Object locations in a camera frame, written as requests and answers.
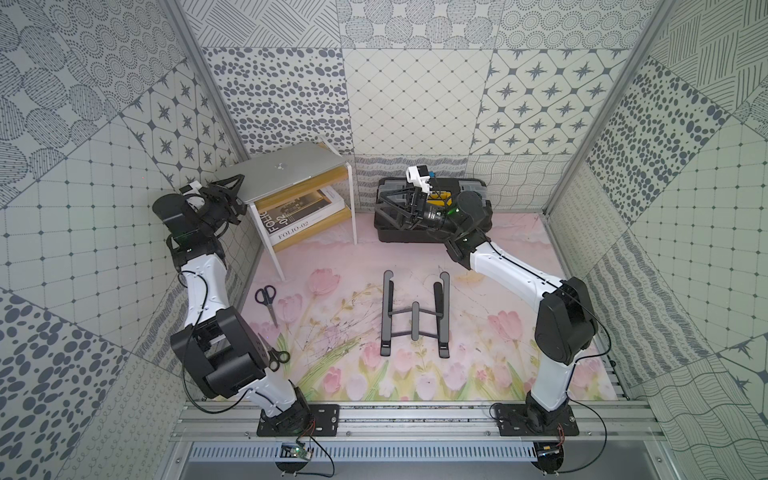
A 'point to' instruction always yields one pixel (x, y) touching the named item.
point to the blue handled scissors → (265, 296)
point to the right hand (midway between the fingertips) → (377, 205)
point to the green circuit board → (302, 452)
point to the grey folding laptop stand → (442, 292)
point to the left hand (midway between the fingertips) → (241, 175)
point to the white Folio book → (285, 218)
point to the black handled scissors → (275, 357)
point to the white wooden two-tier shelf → (298, 190)
